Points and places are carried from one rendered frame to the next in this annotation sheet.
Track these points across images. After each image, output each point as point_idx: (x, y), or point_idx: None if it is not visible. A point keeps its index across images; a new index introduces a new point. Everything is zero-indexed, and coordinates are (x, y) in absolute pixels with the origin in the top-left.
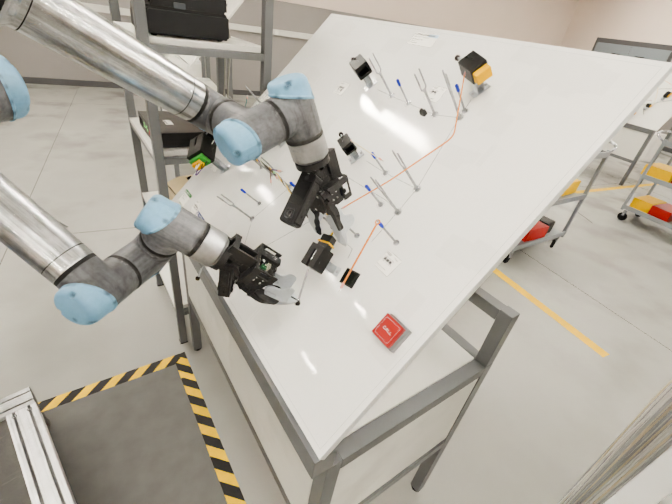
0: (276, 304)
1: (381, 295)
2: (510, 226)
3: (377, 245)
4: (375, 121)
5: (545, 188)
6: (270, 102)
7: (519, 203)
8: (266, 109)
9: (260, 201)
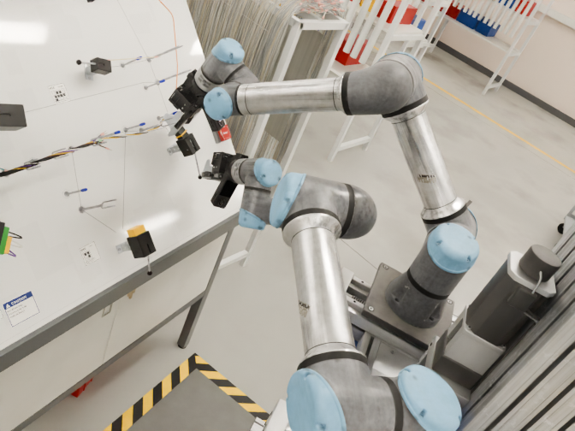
0: (176, 205)
1: (199, 127)
2: (194, 44)
3: (171, 110)
4: (59, 29)
5: (185, 14)
6: (244, 65)
7: (186, 29)
8: (249, 69)
9: (64, 191)
